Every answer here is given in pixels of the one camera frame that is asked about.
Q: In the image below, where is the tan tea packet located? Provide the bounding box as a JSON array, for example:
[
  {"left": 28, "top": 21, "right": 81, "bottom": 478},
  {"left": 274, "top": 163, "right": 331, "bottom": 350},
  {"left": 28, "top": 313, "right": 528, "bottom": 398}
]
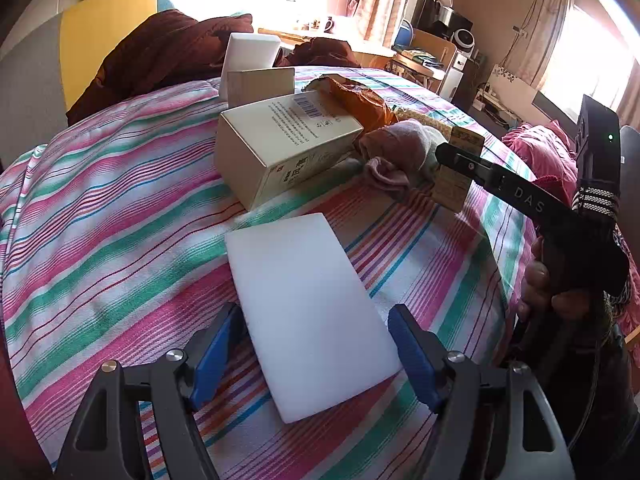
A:
[{"left": 432, "top": 126, "right": 485, "bottom": 214}]

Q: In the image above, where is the pink sock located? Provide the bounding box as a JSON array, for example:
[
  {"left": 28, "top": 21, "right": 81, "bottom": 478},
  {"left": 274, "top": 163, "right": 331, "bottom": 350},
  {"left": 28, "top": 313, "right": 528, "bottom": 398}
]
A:
[{"left": 356, "top": 119, "right": 447, "bottom": 196}]

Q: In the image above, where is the orange snack bag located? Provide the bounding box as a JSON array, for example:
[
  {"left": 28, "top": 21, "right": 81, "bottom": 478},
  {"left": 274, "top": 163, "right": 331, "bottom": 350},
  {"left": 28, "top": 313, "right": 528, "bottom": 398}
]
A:
[{"left": 304, "top": 74, "right": 399, "bottom": 134}]

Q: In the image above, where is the white foam pad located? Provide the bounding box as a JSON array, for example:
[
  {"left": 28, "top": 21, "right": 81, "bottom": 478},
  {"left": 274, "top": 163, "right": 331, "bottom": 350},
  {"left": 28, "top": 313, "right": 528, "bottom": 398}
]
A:
[{"left": 224, "top": 214, "right": 401, "bottom": 424}]

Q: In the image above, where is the beige barcode carton box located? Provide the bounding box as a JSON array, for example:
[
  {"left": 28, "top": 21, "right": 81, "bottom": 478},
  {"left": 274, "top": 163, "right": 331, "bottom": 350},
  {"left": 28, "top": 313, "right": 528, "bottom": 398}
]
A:
[{"left": 215, "top": 90, "right": 362, "bottom": 210}]

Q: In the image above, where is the white small carton box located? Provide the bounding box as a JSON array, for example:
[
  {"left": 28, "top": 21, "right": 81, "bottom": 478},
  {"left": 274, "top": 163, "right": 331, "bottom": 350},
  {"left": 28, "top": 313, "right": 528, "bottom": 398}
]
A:
[{"left": 227, "top": 66, "right": 295, "bottom": 108}]

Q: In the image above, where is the white foam block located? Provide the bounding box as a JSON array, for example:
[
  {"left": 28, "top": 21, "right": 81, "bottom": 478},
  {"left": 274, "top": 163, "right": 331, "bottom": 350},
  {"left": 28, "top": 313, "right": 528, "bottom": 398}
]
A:
[{"left": 219, "top": 32, "right": 281, "bottom": 100}]

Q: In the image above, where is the person's right hand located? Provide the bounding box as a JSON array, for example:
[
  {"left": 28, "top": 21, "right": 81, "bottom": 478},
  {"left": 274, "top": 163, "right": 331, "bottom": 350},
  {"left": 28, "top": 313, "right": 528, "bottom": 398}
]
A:
[{"left": 516, "top": 236, "right": 603, "bottom": 322}]

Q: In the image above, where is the pink bedding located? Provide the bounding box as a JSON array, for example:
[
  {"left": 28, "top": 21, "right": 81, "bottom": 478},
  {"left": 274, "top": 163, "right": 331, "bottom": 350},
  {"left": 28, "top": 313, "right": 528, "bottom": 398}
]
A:
[{"left": 501, "top": 120, "right": 639, "bottom": 336}]

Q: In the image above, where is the cardboard box with holes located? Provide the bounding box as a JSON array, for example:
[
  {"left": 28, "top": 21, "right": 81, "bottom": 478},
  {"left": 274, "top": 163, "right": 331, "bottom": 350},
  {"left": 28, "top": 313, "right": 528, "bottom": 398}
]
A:
[{"left": 488, "top": 64, "right": 546, "bottom": 125}]

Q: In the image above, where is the white desk fan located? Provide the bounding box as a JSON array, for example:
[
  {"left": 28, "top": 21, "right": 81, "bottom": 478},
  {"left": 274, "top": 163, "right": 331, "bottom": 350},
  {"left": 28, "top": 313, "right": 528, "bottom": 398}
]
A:
[{"left": 450, "top": 28, "right": 475, "bottom": 55}]

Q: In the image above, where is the wooden side desk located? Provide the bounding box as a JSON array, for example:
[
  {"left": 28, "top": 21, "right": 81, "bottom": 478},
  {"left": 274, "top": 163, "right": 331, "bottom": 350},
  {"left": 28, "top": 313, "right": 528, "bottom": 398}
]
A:
[{"left": 388, "top": 29, "right": 468, "bottom": 102}]

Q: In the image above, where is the blue chair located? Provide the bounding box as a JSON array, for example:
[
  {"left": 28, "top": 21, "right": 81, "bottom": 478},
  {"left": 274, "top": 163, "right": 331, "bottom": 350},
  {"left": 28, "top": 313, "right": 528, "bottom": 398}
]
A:
[{"left": 392, "top": 20, "right": 414, "bottom": 52}]

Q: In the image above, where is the black speaker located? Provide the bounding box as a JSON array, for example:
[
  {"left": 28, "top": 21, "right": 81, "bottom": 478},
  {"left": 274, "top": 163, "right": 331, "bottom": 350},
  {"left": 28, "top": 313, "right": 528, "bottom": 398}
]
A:
[{"left": 413, "top": 0, "right": 473, "bottom": 40}]

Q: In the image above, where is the striped tablecloth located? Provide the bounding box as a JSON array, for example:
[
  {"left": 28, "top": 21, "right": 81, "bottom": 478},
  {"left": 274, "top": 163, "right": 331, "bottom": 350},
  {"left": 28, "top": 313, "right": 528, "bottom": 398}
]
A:
[{"left": 0, "top": 65, "right": 539, "bottom": 480}]

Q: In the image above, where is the maroon cloth pile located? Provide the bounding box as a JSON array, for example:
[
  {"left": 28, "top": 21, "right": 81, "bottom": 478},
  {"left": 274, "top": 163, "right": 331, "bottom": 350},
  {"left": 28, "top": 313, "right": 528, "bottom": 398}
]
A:
[{"left": 66, "top": 10, "right": 361, "bottom": 127}]

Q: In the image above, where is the grey yellow chair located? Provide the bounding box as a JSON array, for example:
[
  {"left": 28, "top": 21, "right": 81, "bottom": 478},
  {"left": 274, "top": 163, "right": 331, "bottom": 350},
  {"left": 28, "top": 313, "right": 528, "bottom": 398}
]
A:
[{"left": 1, "top": 0, "right": 158, "bottom": 167}]

